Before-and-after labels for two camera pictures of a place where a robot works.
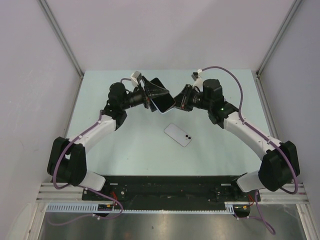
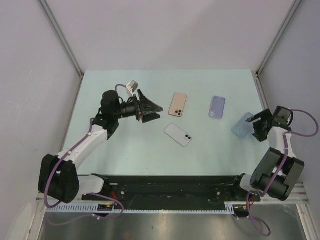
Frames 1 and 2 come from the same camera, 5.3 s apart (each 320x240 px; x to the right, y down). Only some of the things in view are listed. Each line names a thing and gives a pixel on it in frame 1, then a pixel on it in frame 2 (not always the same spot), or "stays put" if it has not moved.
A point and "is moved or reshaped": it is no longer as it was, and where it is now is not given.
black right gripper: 182,101 → 264,115
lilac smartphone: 178,134 stays put
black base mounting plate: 173,188 stays put
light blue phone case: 164,102 is moved or reshaped
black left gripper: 151,90 → 147,107
